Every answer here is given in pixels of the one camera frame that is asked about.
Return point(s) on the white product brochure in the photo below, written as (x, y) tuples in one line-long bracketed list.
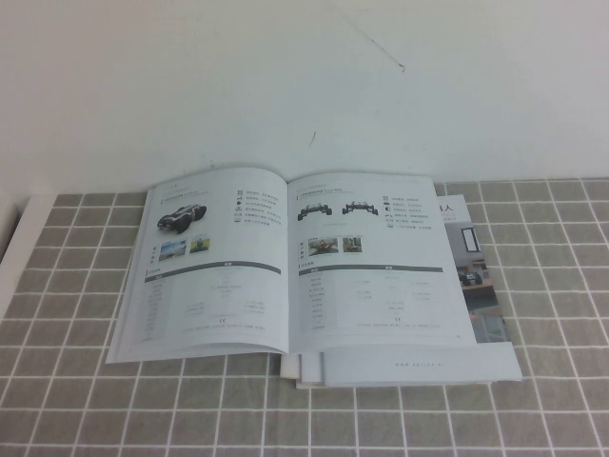
[(238, 295)]

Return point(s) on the thin white booklet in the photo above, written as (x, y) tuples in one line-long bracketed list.
[(311, 369)]

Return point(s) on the brochure with photo cover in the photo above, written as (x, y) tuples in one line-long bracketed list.
[(480, 285)]

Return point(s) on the grey white checkered tablecloth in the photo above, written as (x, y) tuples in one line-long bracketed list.
[(71, 285)]

